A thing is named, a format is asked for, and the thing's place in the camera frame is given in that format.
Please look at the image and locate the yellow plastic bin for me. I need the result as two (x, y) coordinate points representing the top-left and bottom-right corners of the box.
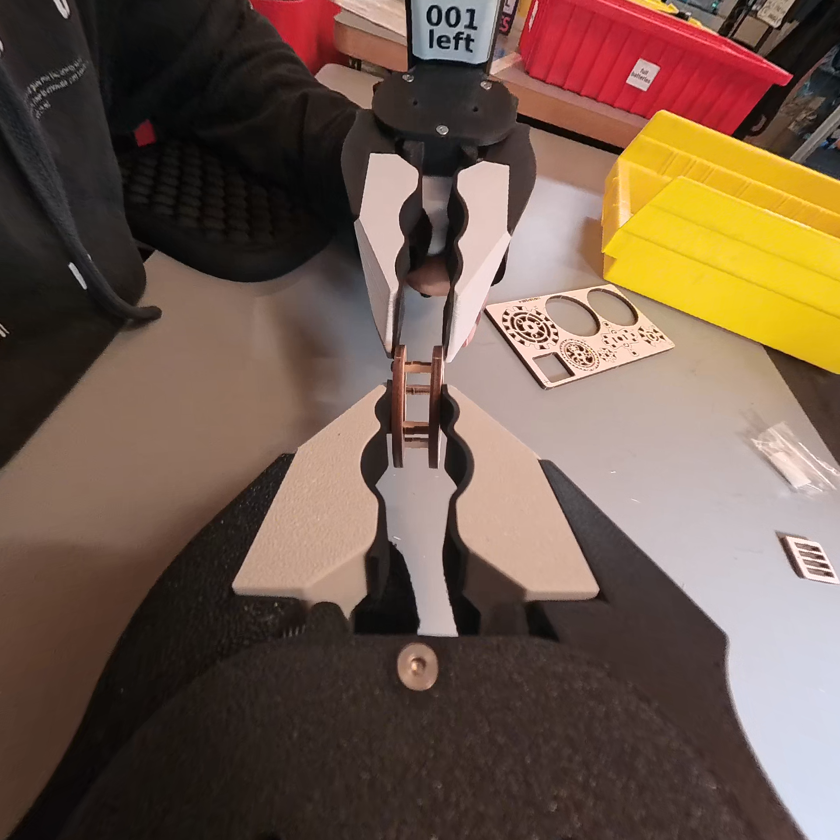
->
(600, 109), (840, 375)

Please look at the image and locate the wooden spool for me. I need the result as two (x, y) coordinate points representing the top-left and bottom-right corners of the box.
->
(390, 344), (446, 470)

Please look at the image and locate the laser-cut wooden sheet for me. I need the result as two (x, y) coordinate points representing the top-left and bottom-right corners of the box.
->
(484, 285), (676, 390)

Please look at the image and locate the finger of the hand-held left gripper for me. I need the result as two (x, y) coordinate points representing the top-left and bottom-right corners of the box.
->
(354, 152), (421, 358)
(445, 162), (513, 363)

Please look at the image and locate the red plastic tote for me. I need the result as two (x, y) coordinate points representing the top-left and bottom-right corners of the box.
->
(518, 0), (794, 137)

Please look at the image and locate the red plastic basket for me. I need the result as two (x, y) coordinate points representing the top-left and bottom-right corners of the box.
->
(249, 0), (347, 74)

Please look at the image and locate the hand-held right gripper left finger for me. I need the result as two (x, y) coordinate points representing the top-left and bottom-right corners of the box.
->
(233, 384), (391, 614)

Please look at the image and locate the person's left hand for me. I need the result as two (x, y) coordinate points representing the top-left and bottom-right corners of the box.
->
(406, 255), (455, 299)

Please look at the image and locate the small slotted wooden piece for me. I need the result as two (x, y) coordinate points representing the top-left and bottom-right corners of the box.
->
(777, 533), (840, 585)

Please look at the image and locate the person's black hoodie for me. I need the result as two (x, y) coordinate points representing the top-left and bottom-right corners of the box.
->
(0, 0), (163, 467)

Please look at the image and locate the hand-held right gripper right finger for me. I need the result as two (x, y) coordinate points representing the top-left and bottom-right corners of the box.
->
(443, 384), (599, 601)

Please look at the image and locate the clear plastic bag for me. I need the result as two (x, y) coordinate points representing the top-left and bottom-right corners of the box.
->
(750, 423), (840, 493)

